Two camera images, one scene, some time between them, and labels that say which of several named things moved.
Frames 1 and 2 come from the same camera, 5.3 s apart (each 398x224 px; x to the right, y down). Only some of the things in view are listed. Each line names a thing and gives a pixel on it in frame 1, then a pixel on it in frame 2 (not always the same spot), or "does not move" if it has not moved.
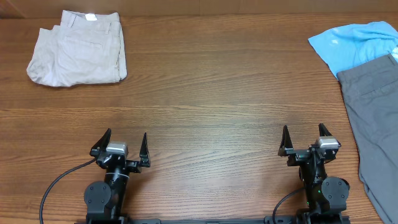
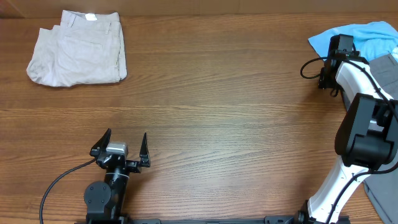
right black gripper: (298, 155) to (324, 84)
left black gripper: (135, 167) does not move
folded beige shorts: (84, 49) does not move
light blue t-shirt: (346, 46) does not move
